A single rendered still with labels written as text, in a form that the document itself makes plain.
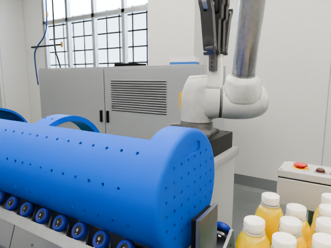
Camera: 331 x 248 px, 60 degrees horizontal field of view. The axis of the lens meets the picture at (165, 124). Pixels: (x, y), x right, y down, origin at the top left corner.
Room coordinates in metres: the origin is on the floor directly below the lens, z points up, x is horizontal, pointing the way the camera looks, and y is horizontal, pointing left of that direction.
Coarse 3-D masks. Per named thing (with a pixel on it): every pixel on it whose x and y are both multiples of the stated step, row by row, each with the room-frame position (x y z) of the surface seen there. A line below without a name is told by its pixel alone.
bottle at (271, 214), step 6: (264, 204) 0.62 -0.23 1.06; (258, 210) 0.62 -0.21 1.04; (264, 210) 0.61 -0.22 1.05; (270, 210) 0.60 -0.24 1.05; (276, 210) 0.60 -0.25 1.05; (258, 216) 0.61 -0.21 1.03; (264, 216) 0.60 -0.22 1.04; (270, 216) 0.59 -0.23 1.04; (276, 216) 0.59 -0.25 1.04; (282, 216) 0.60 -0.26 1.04; (270, 222) 0.59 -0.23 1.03; (276, 222) 0.59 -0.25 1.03; (270, 228) 0.59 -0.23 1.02; (276, 228) 0.59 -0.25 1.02; (270, 234) 0.59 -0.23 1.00; (270, 240) 0.59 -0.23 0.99
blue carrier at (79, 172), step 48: (0, 144) 0.80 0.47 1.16; (48, 144) 0.71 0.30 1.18; (96, 144) 0.64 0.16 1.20; (144, 144) 0.59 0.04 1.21; (192, 144) 0.63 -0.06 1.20; (48, 192) 0.67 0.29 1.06; (96, 192) 0.58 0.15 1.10; (144, 192) 0.52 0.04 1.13; (192, 192) 0.62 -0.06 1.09; (144, 240) 0.54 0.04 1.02
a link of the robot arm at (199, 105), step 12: (192, 84) 1.30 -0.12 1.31; (204, 84) 1.29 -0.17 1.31; (192, 96) 1.29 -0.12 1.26; (204, 96) 1.28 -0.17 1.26; (216, 96) 1.27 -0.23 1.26; (180, 108) 1.35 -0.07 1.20; (192, 108) 1.28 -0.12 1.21; (204, 108) 1.28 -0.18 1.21; (216, 108) 1.27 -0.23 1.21; (192, 120) 1.29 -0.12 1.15; (204, 120) 1.29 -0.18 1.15
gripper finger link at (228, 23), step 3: (231, 9) 0.64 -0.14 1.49; (231, 12) 0.64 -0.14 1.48; (228, 15) 0.64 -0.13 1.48; (231, 15) 0.64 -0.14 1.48; (228, 18) 0.63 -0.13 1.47; (231, 18) 0.64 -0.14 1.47; (228, 21) 0.63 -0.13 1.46; (228, 24) 0.63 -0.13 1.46; (228, 27) 0.63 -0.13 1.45; (228, 30) 0.63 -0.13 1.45; (225, 33) 0.63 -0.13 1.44; (228, 33) 0.63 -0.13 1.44; (225, 36) 0.63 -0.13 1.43; (228, 36) 0.63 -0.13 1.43; (225, 39) 0.63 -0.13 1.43; (228, 39) 0.63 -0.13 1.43; (225, 42) 0.62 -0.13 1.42; (228, 42) 0.63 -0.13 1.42; (225, 45) 0.62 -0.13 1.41; (228, 45) 0.63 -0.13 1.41; (225, 48) 0.62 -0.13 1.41; (225, 51) 0.62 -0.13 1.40
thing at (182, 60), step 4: (172, 60) 2.63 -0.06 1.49; (176, 60) 2.62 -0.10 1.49; (180, 60) 2.60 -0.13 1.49; (184, 60) 2.59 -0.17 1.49; (188, 60) 2.57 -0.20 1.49; (192, 60) 2.56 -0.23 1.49; (196, 60) 2.58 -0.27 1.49; (172, 64) 2.63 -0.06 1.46; (176, 64) 2.62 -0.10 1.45; (180, 64) 2.60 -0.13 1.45
